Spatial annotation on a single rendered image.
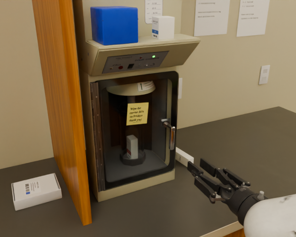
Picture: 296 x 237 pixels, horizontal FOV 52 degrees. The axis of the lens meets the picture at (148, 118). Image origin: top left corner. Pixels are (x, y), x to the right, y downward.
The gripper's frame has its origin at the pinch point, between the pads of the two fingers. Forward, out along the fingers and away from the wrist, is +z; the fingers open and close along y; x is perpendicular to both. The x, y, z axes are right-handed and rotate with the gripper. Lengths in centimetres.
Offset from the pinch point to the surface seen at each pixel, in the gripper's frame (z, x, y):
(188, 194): 13.1, 20.1, -5.9
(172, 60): 18.4, -29.3, 0.7
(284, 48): 66, -20, -109
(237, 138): 40, 19, -54
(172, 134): 17.4, -3.8, -0.4
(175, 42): 11.9, -36.2, 4.2
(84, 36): 24, -37, 27
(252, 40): 66, -26, -82
